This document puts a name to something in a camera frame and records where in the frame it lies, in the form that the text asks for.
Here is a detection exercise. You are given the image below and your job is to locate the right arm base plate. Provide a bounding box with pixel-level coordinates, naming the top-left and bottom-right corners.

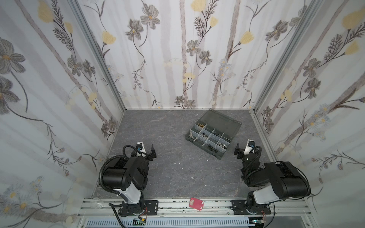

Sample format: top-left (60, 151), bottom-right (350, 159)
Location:
top-left (230, 199), bottom-right (271, 215)

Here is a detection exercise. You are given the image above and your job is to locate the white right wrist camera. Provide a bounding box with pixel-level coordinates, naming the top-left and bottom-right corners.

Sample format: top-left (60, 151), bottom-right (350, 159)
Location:
top-left (244, 139), bottom-right (256, 155)

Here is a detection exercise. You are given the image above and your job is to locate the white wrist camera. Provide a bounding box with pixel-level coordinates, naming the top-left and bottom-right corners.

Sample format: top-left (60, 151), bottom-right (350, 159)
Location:
top-left (244, 139), bottom-right (256, 155)
top-left (136, 142), bottom-right (147, 157)

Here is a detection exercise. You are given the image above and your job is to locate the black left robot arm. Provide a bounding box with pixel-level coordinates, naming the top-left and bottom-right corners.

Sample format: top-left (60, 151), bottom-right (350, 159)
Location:
top-left (98, 142), bottom-right (157, 210)

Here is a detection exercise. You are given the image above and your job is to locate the clear compartment organizer box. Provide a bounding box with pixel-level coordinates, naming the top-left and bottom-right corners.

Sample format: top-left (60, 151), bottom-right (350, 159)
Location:
top-left (185, 109), bottom-right (242, 160)

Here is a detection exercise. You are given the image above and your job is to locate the pink plastic card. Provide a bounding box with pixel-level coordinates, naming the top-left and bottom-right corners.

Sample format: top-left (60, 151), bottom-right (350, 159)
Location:
top-left (189, 197), bottom-right (204, 211)

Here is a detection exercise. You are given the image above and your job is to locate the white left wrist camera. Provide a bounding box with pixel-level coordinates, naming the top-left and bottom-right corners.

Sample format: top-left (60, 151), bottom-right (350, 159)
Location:
top-left (136, 142), bottom-right (147, 157)

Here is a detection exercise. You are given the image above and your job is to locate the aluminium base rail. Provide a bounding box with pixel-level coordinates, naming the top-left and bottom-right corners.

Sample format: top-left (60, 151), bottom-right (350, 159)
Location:
top-left (78, 198), bottom-right (312, 218)

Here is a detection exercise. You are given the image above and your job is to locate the white ribbed cable duct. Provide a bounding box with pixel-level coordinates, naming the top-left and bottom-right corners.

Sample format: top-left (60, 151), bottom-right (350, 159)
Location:
top-left (85, 218), bottom-right (256, 228)

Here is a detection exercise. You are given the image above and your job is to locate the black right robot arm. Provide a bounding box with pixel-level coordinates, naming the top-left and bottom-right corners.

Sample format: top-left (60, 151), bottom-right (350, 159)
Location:
top-left (232, 140), bottom-right (311, 215)

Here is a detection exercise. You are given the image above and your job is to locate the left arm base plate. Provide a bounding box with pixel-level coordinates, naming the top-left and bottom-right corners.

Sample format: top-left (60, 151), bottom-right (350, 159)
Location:
top-left (118, 200), bottom-right (159, 217)

